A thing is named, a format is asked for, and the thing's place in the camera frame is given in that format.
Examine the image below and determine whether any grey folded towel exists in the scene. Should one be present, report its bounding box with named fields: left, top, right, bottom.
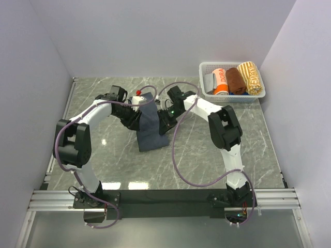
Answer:
left=203, top=73, right=217, bottom=95

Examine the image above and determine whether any brown rolled towel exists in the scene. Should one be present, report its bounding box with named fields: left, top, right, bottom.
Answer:
left=225, top=67, right=246, bottom=95

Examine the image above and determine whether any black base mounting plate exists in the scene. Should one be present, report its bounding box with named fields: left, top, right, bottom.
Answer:
left=72, top=189, right=257, bottom=221

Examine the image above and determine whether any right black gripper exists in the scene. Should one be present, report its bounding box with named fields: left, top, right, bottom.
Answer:
left=157, top=106, right=184, bottom=135

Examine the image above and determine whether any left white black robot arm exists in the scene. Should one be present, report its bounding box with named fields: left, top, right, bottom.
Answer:
left=53, top=86, right=147, bottom=208

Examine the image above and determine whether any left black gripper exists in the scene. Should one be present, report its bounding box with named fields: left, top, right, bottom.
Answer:
left=113, top=103, right=142, bottom=131

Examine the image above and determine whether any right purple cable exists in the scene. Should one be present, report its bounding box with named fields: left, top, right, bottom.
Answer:
left=156, top=81, right=257, bottom=227

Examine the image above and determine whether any dark blue towel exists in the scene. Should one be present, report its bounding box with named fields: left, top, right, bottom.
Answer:
left=136, top=101, right=169, bottom=152

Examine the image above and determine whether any blue towel in basket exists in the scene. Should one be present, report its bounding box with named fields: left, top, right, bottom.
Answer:
left=229, top=92, right=250, bottom=97

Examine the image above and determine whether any purple cable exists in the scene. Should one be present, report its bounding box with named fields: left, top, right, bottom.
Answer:
left=55, top=86, right=158, bottom=229
left=156, top=81, right=257, bottom=227

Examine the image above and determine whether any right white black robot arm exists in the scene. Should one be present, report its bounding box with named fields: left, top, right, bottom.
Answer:
left=158, top=86, right=252, bottom=206

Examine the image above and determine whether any yellow striped rolled towel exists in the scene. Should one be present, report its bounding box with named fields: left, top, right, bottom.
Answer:
left=237, top=61, right=263, bottom=96

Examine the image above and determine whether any orange white rolled towel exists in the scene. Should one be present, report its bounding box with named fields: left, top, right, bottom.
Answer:
left=212, top=68, right=229, bottom=95

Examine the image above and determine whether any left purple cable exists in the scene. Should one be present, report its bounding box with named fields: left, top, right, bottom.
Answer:
left=55, top=86, right=158, bottom=229

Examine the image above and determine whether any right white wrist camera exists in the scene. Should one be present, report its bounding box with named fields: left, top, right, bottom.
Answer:
left=155, top=95, right=173, bottom=110

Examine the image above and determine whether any white plastic basket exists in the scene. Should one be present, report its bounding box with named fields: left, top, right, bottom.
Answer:
left=199, top=61, right=266, bottom=103

